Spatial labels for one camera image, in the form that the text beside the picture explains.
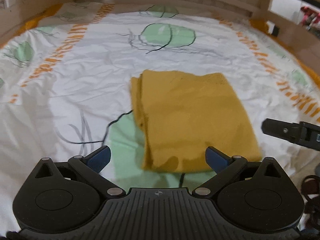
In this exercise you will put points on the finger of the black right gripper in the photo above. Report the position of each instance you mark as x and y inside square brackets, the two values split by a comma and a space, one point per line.
[302, 134]

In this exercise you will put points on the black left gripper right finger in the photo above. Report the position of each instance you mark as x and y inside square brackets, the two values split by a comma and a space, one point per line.
[257, 197]

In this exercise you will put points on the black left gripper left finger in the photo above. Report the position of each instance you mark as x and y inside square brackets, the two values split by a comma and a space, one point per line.
[59, 197]

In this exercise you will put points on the mustard yellow knit garment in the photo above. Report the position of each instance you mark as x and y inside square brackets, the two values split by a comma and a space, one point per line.
[182, 114]

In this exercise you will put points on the red clutter beside bed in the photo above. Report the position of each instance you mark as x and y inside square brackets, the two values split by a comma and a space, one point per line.
[310, 16]

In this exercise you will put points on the yellow bed sheet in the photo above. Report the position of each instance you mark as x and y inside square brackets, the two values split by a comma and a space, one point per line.
[30, 24]

